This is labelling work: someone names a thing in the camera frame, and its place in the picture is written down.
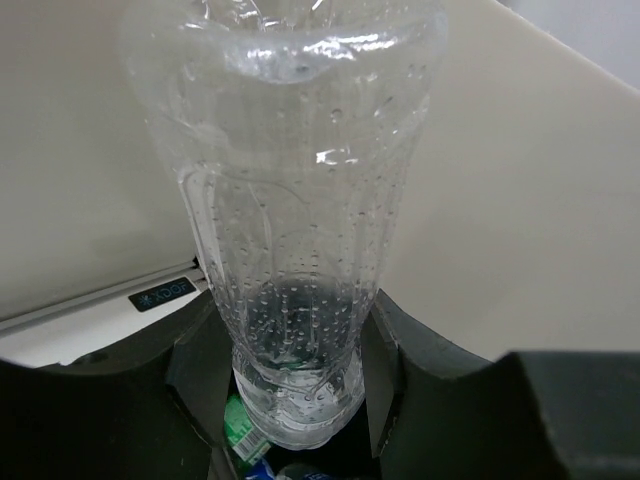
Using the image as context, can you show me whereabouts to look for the green plastic bottle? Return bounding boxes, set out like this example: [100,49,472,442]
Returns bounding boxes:
[224,394,271,466]

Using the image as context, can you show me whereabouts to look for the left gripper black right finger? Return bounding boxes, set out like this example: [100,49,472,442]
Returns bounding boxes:
[362,293,639,479]

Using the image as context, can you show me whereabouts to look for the short bottle blue label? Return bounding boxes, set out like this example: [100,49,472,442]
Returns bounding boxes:
[244,459,332,480]

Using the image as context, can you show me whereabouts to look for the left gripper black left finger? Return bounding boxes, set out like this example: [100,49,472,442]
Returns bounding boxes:
[1,292,237,479]

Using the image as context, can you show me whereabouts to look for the clear bottle blue cap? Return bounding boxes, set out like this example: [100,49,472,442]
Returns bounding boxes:
[119,1,448,450]

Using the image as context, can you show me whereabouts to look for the black table label sticker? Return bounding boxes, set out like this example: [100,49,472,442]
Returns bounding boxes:
[128,276,196,312]

